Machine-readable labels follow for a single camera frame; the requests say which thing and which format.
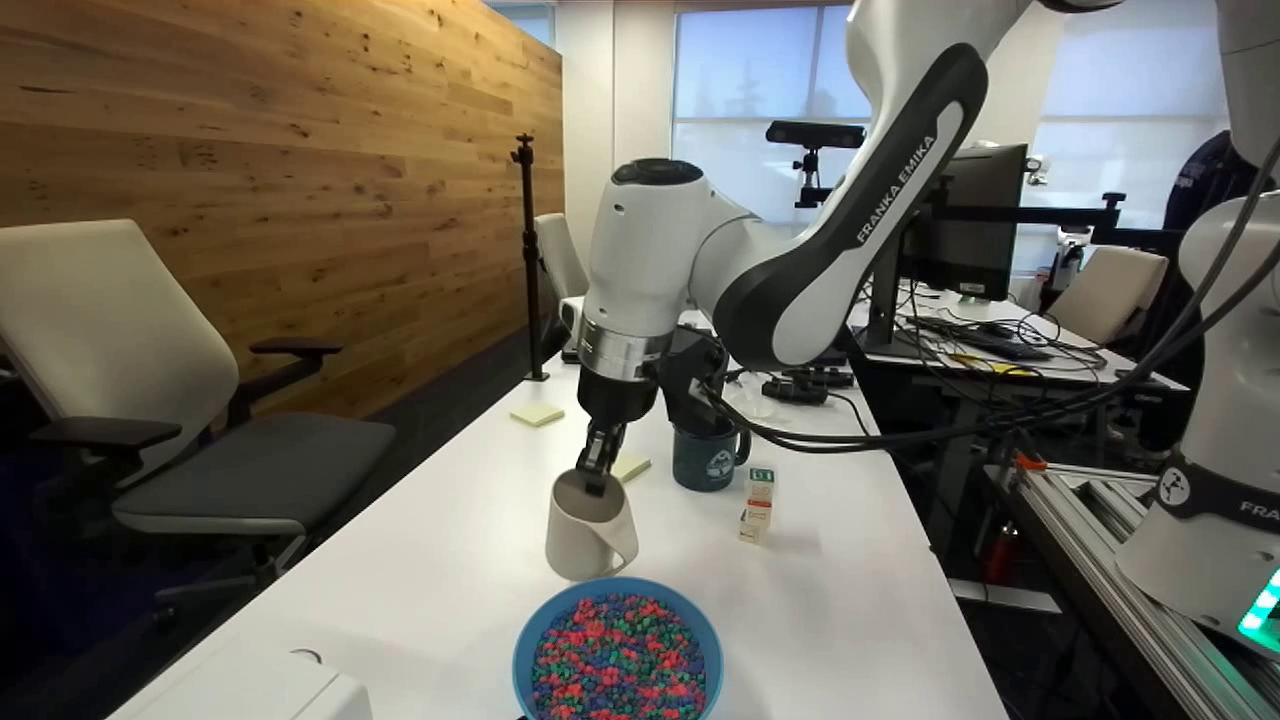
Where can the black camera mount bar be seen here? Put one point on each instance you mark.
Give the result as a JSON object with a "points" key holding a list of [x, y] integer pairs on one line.
{"points": [[1067, 208]]}

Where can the black computer monitor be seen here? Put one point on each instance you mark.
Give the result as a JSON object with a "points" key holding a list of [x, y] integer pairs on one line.
{"points": [[985, 223]]}

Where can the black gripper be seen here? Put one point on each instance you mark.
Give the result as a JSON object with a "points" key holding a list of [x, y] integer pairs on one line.
{"points": [[622, 402]]}

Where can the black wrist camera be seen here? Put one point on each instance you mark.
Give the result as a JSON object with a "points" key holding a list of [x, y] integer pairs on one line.
{"points": [[695, 386]]}

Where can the beige office chair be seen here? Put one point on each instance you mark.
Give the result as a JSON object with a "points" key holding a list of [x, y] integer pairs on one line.
{"points": [[1104, 284]]}

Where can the blue bowl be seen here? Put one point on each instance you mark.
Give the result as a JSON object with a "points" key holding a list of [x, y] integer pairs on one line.
{"points": [[522, 655]]}

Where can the black electronic device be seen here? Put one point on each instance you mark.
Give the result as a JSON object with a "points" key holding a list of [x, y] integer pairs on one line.
{"points": [[802, 389]]}

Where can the white ceramic cup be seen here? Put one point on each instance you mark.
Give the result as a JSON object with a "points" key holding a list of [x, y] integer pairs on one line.
{"points": [[587, 540]]}

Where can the white office chair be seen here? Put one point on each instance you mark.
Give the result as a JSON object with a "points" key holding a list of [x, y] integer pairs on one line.
{"points": [[563, 263]]}

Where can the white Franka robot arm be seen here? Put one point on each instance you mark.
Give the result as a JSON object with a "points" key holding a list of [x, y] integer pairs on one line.
{"points": [[652, 254]]}

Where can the black stereo camera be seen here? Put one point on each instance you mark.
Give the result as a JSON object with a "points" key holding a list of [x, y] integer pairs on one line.
{"points": [[813, 132]]}

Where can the white chair with grey seat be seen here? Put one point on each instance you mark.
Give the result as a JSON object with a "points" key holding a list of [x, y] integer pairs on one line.
{"points": [[92, 332]]}

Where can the aluminium mounting rail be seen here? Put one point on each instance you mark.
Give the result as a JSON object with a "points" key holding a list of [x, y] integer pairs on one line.
{"points": [[1082, 535]]}

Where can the black side desk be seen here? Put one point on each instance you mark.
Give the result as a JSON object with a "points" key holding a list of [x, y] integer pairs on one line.
{"points": [[1054, 402]]}

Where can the multicoloured beads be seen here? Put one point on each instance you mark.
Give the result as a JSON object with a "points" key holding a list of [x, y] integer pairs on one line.
{"points": [[622, 662]]}

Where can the dark blue mug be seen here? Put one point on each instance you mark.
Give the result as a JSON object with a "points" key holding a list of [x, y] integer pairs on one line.
{"points": [[705, 466]]}

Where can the yellow sticky note pad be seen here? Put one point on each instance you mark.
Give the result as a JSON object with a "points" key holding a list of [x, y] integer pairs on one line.
{"points": [[633, 468], [539, 415]]}

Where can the black tripod pole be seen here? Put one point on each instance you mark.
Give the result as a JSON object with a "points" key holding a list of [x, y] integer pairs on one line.
{"points": [[529, 265]]}

